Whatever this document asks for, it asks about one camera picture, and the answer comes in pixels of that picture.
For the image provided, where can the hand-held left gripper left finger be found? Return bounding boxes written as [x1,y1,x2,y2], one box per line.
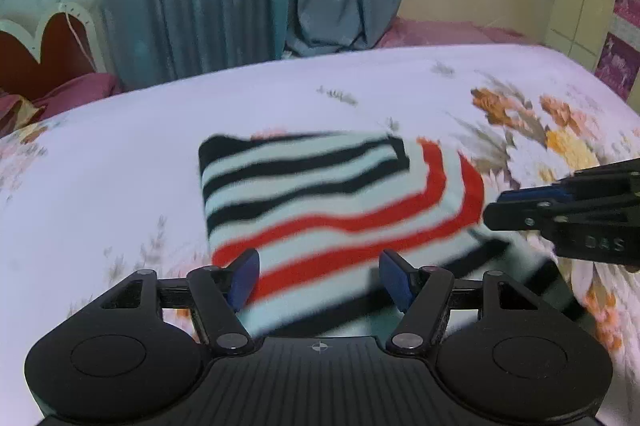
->
[67,248,261,357]

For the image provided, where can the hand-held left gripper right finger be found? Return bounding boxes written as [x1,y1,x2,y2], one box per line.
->
[379,250,566,356]

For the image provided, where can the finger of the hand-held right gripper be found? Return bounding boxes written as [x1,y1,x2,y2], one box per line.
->
[482,200,583,233]
[499,158,640,207]

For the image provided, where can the striped red black white garment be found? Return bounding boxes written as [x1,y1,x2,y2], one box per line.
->
[197,131,583,339]

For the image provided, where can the floral white bed sheet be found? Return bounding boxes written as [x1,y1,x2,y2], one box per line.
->
[0,43,640,426]

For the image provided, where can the pink blanket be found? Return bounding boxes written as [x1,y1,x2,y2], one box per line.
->
[372,17,541,52]

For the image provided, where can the pink pillow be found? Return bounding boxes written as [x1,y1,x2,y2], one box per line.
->
[0,72,123,137]

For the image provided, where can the red headboard with cream trim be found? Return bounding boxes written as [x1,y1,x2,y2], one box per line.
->
[0,1,108,102]

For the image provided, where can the purple wall poster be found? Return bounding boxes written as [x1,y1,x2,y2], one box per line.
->
[592,0,640,102]

